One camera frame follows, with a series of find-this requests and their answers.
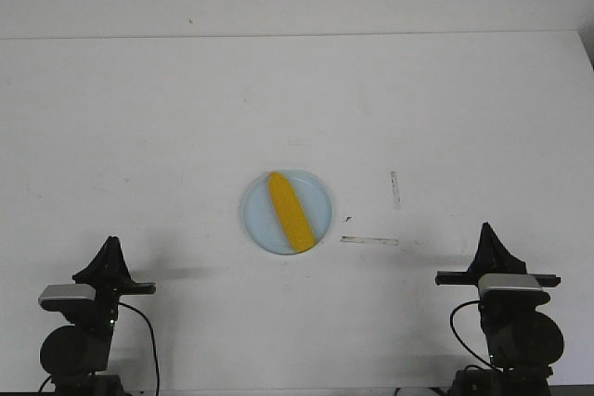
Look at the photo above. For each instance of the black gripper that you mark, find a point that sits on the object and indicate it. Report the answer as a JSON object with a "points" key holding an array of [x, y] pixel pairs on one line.
{"points": [[109, 296], [502, 262]]}

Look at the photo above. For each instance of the light blue round plate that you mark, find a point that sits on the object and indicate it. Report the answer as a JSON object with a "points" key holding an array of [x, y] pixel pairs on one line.
{"points": [[261, 223]]}

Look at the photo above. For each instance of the yellow corn cob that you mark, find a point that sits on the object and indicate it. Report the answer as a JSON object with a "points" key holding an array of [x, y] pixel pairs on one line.
{"points": [[290, 213]]}

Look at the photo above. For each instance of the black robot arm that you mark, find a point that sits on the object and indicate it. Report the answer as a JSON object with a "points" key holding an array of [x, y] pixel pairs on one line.
{"points": [[75, 356], [522, 342]]}

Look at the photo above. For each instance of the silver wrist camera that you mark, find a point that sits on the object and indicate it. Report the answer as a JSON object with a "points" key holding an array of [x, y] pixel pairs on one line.
{"points": [[509, 289], [60, 297]]}

